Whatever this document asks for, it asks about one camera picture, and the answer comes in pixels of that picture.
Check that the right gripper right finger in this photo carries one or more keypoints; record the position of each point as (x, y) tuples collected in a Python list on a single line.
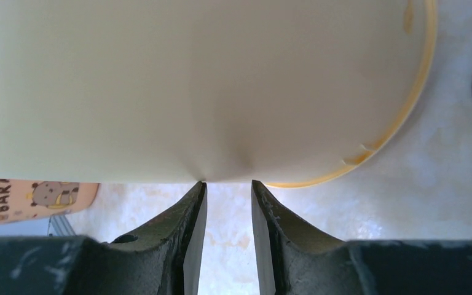
[(295, 257)]

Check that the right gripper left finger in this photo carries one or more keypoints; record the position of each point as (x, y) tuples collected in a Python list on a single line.
[(162, 256)]

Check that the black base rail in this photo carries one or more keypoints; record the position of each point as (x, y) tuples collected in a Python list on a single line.
[(59, 227)]

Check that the yellow capybara bucket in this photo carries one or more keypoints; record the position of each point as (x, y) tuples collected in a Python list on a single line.
[(290, 93)]

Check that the orange capybara bucket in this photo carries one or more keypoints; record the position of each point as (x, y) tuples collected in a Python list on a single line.
[(22, 200)]

